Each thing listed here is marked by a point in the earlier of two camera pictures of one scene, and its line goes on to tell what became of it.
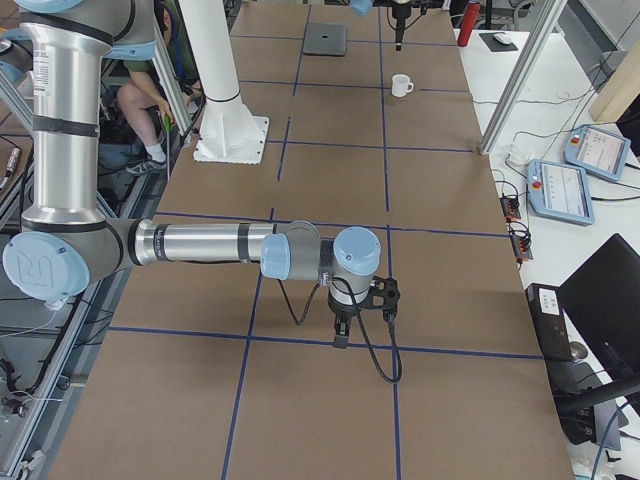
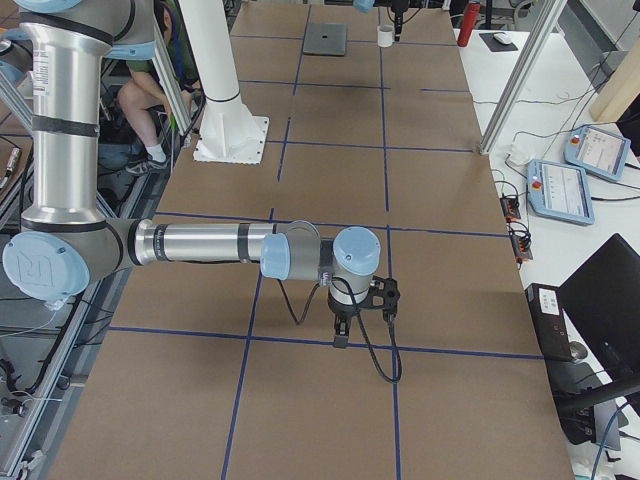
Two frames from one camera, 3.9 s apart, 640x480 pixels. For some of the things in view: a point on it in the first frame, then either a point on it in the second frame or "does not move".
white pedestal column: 229,133 does not move
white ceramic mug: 401,85 to 385,35
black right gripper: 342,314 does not move
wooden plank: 620,90 does not move
